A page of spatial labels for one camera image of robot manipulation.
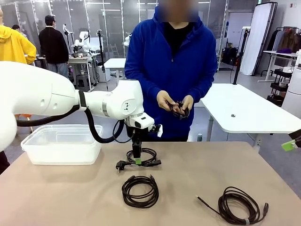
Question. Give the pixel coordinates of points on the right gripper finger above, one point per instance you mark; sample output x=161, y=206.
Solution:
x=290, y=146
x=296, y=136

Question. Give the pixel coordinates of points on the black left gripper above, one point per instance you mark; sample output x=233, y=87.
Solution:
x=135, y=139

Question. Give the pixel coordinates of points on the left forearm blue sleeve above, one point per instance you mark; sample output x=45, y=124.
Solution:
x=203, y=94

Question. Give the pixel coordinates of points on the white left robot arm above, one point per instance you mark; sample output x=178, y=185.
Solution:
x=35, y=89

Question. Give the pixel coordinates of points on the right forearm blue sleeve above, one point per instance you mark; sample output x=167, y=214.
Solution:
x=151, y=87

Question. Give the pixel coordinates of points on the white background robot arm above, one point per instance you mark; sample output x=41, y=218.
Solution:
x=82, y=36

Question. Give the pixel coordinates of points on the person's right hand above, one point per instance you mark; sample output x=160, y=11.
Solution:
x=164, y=101

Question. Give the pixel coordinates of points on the person's left hand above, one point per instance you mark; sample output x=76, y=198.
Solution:
x=188, y=102

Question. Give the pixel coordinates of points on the white cylindrical machine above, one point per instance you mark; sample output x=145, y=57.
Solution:
x=294, y=94

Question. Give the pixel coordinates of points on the black utility cart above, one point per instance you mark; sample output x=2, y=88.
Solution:
x=278, y=87

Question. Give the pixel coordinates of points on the large white table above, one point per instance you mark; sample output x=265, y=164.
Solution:
x=247, y=106

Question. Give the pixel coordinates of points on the small grey canister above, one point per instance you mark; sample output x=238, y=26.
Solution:
x=200, y=137

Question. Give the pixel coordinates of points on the clear plastic storage bin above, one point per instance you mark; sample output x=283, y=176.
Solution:
x=58, y=155

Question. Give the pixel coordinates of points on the white standing desk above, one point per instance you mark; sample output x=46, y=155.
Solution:
x=277, y=52

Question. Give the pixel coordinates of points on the purple cloth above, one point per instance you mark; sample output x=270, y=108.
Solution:
x=284, y=50

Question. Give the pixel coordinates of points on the grey plastic step stool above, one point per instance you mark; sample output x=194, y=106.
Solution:
x=82, y=82

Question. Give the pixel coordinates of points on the small white background table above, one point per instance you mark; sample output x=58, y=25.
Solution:
x=115, y=62

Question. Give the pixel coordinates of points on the brown hanging coat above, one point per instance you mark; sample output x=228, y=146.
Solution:
x=289, y=40

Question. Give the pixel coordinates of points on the person in blue hoodie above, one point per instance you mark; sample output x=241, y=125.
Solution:
x=164, y=58

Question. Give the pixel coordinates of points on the black clothes rack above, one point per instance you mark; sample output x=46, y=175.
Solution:
x=274, y=40

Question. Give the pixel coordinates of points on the black bags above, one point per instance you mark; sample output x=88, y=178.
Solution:
x=229, y=56

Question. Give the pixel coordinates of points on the white folding partition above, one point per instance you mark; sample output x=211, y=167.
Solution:
x=258, y=35

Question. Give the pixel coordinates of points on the grey background workbench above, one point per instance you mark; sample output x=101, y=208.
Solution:
x=80, y=58

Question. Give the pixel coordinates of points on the person in black sweater, cap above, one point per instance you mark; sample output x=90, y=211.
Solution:
x=53, y=47

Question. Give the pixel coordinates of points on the person in yellow hoodie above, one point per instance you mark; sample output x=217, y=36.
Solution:
x=11, y=47

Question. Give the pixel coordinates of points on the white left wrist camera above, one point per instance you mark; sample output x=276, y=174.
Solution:
x=160, y=131

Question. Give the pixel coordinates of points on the black tripod with camera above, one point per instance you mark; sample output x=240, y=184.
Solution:
x=101, y=51

